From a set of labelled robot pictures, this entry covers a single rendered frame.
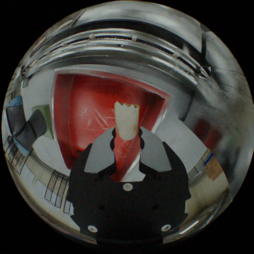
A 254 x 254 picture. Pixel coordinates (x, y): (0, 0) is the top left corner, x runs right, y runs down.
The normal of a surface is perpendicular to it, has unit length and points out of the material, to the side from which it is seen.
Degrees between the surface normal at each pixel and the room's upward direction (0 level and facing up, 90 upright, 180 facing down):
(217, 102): 90
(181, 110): 0
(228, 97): 90
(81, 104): 0
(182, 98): 0
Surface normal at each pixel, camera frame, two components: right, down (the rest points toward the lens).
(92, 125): 0.02, 0.47
